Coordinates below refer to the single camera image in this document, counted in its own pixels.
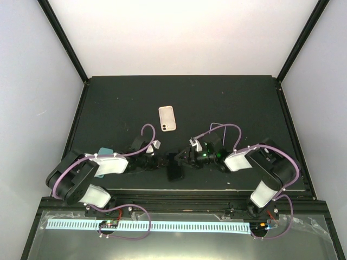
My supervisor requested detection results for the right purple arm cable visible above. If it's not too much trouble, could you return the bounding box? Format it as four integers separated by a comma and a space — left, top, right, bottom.
190, 123, 301, 194

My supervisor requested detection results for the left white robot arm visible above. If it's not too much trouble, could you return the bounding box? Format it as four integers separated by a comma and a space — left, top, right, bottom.
46, 136, 168, 216

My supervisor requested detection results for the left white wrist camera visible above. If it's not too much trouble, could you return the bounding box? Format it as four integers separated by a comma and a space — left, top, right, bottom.
146, 140, 161, 156

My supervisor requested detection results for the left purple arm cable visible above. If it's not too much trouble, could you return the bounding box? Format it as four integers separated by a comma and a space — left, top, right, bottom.
52, 123, 156, 201

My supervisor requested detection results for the black aluminium front rail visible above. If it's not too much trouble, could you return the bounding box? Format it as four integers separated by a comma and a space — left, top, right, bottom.
40, 189, 329, 220

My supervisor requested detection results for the lavender phone case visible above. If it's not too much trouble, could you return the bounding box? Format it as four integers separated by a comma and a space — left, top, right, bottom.
209, 122, 226, 145

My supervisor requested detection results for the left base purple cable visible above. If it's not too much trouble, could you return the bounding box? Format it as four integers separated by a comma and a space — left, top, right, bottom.
89, 203, 152, 241

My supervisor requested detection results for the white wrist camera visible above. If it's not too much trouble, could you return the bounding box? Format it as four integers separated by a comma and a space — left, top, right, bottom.
146, 140, 161, 156
189, 138, 203, 152

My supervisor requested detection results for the white slotted cable duct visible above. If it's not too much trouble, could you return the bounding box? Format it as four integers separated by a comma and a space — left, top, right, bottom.
46, 219, 251, 235

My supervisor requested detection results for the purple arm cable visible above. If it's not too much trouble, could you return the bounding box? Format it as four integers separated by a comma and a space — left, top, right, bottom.
190, 123, 301, 194
52, 123, 156, 201

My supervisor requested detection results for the beige phone case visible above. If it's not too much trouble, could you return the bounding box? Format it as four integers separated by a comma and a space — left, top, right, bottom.
158, 106, 177, 132

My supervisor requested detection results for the teal phone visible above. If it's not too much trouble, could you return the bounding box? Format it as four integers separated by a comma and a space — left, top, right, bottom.
95, 147, 114, 179

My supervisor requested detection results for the left black frame post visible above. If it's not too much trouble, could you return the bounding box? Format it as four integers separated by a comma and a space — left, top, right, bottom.
37, 0, 89, 83

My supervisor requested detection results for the right black frame post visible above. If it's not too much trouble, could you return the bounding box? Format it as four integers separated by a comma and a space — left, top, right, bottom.
277, 0, 329, 83

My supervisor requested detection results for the black frame post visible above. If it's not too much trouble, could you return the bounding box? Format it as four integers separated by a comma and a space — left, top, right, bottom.
37, 0, 89, 83
277, 0, 329, 83

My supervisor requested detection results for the black phone case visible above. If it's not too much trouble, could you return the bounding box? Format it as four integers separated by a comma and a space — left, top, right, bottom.
166, 153, 184, 182

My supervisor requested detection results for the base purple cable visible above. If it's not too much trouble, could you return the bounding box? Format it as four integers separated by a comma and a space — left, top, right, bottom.
89, 203, 152, 241
250, 193, 294, 241

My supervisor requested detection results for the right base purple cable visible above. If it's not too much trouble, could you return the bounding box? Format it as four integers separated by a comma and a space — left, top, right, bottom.
250, 193, 294, 241

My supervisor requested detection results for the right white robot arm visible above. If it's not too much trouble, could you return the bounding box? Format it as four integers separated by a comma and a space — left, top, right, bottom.
174, 133, 300, 219

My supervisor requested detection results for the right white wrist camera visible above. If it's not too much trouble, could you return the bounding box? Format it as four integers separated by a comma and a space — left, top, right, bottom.
189, 138, 203, 152

